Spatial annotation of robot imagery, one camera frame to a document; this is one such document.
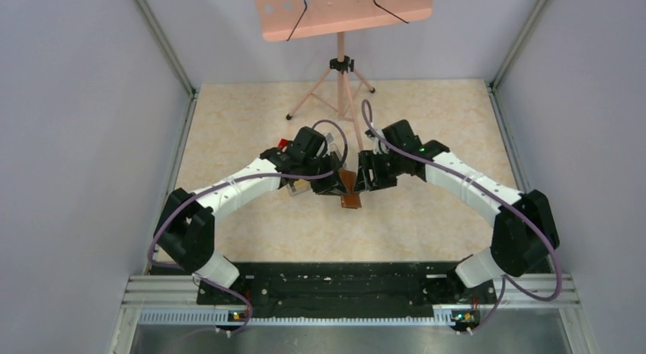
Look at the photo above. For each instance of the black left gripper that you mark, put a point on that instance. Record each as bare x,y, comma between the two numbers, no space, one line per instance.
331,185

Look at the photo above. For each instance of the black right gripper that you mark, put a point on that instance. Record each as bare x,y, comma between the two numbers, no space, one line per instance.
368,160

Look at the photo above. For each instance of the brown leather card holder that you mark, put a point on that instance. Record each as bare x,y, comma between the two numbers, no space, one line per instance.
351,200

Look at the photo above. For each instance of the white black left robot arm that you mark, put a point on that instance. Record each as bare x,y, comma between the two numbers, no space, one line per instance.
187,226

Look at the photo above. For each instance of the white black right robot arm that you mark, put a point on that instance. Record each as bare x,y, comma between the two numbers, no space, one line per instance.
523,226

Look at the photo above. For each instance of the clear acrylic card box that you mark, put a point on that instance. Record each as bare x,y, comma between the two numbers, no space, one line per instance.
297,187

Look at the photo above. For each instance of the pink music stand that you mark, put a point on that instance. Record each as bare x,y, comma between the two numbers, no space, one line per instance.
341,81

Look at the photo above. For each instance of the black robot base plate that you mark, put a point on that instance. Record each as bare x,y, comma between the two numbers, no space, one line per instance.
352,290

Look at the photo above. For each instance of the aluminium frame rail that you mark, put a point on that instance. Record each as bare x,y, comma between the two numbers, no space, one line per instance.
184,300

